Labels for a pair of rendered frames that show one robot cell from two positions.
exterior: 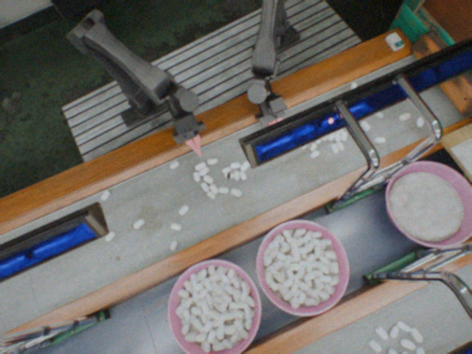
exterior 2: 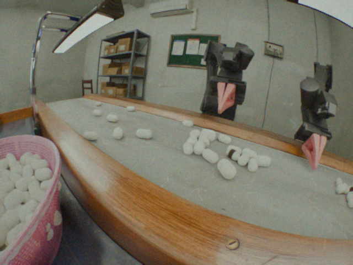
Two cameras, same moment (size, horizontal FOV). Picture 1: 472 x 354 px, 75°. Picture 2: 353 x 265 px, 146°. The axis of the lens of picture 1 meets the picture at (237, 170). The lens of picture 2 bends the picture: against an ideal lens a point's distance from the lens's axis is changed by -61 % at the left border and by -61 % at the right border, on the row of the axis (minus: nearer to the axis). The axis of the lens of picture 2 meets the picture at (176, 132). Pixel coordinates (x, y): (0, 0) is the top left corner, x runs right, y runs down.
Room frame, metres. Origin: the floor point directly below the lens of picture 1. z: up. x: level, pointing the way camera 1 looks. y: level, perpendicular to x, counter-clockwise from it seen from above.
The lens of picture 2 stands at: (0.09, -0.03, 0.86)
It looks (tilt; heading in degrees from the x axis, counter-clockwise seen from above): 20 degrees down; 41
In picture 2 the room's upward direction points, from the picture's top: 7 degrees clockwise
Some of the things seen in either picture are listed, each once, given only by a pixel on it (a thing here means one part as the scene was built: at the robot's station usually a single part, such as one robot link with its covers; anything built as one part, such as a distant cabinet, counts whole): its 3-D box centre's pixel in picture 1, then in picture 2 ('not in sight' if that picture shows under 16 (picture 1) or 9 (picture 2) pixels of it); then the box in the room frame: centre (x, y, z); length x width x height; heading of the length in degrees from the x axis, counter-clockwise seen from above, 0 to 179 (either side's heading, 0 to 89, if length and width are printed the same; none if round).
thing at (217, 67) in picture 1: (243, 125); not in sight; (0.56, -0.06, 0.65); 1.20 x 0.90 x 0.04; 108
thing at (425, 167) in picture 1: (424, 206); not in sight; (0.11, -0.55, 0.72); 0.27 x 0.27 x 0.10
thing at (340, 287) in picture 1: (300, 265); not in sight; (0.01, -0.13, 0.72); 0.27 x 0.27 x 0.10
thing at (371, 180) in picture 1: (358, 154); not in sight; (0.26, -0.34, 0.90); 0.20 x 0.19 x 0.45; 103
